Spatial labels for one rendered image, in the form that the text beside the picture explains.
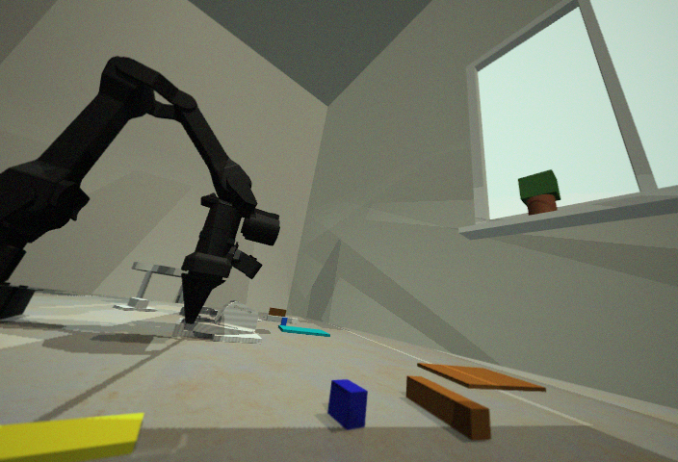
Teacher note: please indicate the orange flat plate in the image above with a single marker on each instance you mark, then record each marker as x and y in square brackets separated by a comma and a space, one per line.
[478, 378]

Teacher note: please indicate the teal flat rectangular plate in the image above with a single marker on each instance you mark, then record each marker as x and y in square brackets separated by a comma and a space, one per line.
[300, 330]

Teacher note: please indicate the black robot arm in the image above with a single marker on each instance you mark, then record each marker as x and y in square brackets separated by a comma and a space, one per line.
[44, 194]

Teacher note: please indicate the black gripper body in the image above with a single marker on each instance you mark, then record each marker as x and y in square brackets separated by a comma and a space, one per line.
[209, 260]

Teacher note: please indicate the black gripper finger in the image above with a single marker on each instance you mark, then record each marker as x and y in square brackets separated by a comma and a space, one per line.
[196, 289]

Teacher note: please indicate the yellow flat bar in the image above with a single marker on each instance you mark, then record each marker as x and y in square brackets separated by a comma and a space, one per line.
[73, 440]

